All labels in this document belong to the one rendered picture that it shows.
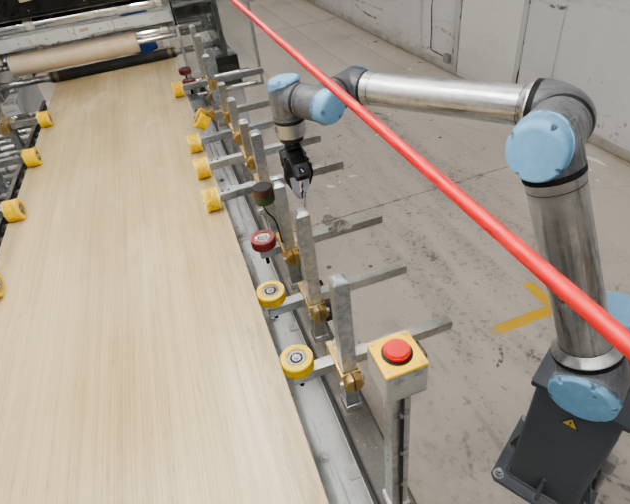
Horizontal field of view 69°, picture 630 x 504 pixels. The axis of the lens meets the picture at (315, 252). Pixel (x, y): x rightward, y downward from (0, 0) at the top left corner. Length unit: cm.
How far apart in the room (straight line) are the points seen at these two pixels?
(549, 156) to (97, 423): 107
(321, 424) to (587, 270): 77
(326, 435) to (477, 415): 93
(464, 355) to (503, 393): 24
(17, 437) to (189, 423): 39
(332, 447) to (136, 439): 50
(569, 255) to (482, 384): 124
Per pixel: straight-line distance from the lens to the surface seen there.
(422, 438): 203
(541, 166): 94
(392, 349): 70
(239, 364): 115
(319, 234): 153
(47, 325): 149
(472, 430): 207
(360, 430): 124
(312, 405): 138
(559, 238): 102
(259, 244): 145
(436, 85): 118
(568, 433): 164
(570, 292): 21
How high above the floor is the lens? 178
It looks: 39 degrees down
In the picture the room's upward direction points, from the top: 8 degrees counter-clockwise
